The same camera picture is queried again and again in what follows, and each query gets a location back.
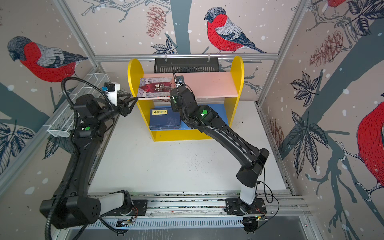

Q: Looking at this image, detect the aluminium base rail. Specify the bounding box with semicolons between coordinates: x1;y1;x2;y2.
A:
86;191;310;218

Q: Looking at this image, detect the black plastic tray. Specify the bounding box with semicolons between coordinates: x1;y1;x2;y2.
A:
154;58;220;74

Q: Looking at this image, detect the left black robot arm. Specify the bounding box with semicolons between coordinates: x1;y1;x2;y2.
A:
40;77;139;240

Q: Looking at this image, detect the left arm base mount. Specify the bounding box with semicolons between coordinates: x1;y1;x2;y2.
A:
107;190;148;217

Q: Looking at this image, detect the white wire mesh basket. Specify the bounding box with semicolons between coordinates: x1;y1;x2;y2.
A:
47;73;110;138

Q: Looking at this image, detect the red Hamlet book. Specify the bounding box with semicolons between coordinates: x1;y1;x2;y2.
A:
137;77;177;100

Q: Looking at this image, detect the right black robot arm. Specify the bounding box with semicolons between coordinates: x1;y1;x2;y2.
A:
170;85;270;216

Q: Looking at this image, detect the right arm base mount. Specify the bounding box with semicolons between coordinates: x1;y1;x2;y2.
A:
224;198;267;216

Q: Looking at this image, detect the blue book yellow label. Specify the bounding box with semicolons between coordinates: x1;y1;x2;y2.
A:
149;107;182;131

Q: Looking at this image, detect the yellow pink blue bookshelf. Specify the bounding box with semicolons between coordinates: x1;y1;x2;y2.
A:
127;56;245;142

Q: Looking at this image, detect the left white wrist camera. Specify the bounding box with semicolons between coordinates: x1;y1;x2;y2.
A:
102;82;121;106

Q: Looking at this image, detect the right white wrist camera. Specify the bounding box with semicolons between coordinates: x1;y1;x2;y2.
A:
175;76;185;88

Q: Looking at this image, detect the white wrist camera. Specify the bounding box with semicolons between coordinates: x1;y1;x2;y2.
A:
175;76;185;88
102;82;121;106

